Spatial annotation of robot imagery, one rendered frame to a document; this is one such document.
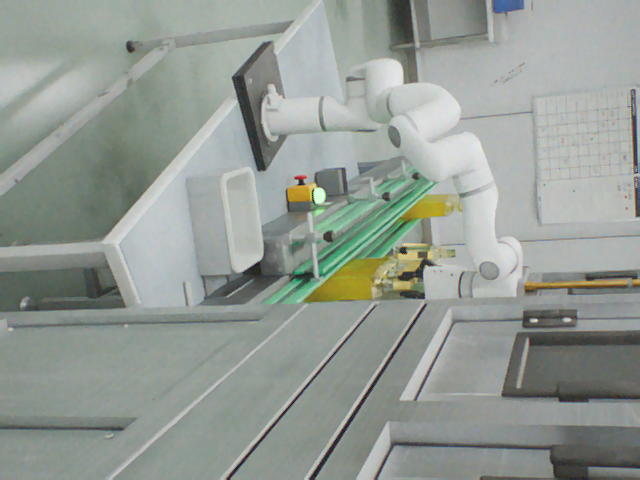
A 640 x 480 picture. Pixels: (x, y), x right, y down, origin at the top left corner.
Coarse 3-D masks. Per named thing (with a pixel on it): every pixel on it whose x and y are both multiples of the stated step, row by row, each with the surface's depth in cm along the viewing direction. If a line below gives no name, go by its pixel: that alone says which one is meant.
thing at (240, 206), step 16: (224, 176) 179; (240, 176) 193; (224, 192) 178; (240, 192) 194; (224, 208) 179; (240, 208) 195; (256, 208) 194; (240, 224) 196; (256, 224) 195; (240, 240) 197; (256, 240) 196; (240, 256) 195; (256, 256) 194; (240, 272) 184
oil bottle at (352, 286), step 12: (336, 276) 208; (348, 276) 207; (360, 276) 205; (372, 276) 204; (324, 288) 206; (336, 288) 205; (348, 288) 205; (360, 288) 204; (372, 288) 203; (312, 300) 208; (324, 300) 207; (336, 300) 206
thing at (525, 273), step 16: (528, 272) 255; (544, 272) 259; (560, 272) 257; (576, 272) 254; (592, 272) 253; (608, 272) 252; (624, 272) 250; (416, 288) 261; (576, 288) 244; (592, 288) 242; (608, 288) 241; (624, 288) 239
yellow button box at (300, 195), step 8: (296, 184) 242; (304, 184) 239; (312, 184) 239; (288, 192) 238; (296, 192) 237; (304, 192) 236; (288, 200) 238; (296, 200) 238; (304, 200) 237; (312, 200) 238; (296, 208) 238; (304, 208) 237; (312, 208) 238
